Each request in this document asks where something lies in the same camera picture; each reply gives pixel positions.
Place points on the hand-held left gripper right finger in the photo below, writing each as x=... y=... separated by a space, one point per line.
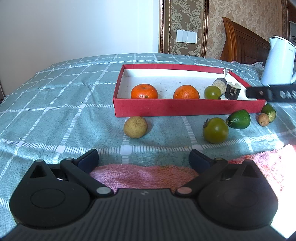
x=199 y=161

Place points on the small brown longan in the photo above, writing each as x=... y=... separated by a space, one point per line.
x=263 y=119

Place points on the green cucumber piece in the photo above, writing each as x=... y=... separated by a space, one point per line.
x=269 y=112

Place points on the gold framed wallpaper panel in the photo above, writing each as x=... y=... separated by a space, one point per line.
x=185 y=16

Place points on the pink floral towel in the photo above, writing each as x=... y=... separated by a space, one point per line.
x=143 y=176

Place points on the large brown round fruit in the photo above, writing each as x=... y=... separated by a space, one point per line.
x=135 y=127

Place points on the dark sugarcane piece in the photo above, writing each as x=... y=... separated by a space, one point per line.
x=233 y=91
x=220 y=84

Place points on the green checked tablecloth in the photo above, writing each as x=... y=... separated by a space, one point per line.
x=57 y=115

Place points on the orange mandarin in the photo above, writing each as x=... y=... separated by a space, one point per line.
x=144 y=91
x=186 y=91

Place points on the white wall switch panel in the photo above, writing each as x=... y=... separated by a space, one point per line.
x=186 y=36

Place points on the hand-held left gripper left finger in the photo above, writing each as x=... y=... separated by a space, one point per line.
x=89 y=161

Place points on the green tomato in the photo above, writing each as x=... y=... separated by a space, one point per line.
x=212 y=92
x=215 y=130

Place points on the pink cloth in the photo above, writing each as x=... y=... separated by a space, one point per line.
x=252 y=64

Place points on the white electric kettle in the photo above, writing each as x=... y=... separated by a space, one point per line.
x=277 y=64

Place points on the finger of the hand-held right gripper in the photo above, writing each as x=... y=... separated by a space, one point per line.
x=256 y=92

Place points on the dark green cut fruit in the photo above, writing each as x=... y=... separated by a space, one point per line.
x=239 y=118

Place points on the brown wooden headboard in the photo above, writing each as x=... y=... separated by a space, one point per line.
x=245 y=44

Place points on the red cardboard box tray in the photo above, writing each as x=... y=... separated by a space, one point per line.
x=173 y=107

